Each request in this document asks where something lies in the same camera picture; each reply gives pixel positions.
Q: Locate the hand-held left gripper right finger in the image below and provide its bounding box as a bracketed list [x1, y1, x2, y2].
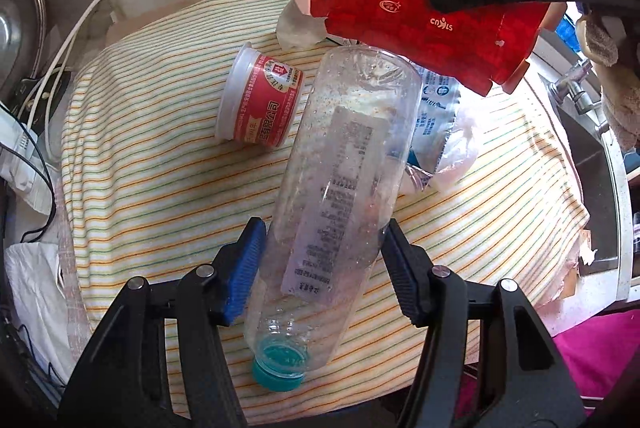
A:
[382, 218, 587, 428]

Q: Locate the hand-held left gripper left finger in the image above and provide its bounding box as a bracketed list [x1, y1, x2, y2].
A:
[57, 217, 268, 428]

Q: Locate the clear plastic bottle teal cap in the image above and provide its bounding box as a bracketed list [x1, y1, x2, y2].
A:
[243, 46, 423, 393]

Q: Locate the beige cloth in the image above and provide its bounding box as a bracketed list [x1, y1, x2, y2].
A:
[575, 16, 640, 151]

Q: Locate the striped cloth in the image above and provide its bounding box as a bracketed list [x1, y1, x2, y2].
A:
[60, 0, 591, 414]

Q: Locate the metal faucet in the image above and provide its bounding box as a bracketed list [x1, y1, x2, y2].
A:
[547, 58, 608, 131]

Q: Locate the blue white plastic wrapper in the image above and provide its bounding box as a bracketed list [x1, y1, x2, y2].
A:
[402, 67, 480, 194]

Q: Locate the red label yogurt cup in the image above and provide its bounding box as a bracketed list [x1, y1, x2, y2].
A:
[216, 42, 305, 150]

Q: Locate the crumpled white tissue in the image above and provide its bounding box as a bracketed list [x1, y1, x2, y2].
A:
[276, 1, 328, 50]

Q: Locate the pink clothing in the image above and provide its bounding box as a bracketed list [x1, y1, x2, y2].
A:
[457, 313, 640, 414]

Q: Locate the white plastic bag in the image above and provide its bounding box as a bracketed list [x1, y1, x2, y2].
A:
[5, 241, 81, 384]

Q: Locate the metal sink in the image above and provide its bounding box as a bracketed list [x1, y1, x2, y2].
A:
[547, 78, 633, 304]

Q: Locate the white power strip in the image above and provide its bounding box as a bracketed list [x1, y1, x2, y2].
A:
[0, 106, 55, 215]

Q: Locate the metal pot lid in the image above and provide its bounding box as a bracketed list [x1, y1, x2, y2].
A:
[0, 0, 48, 102]

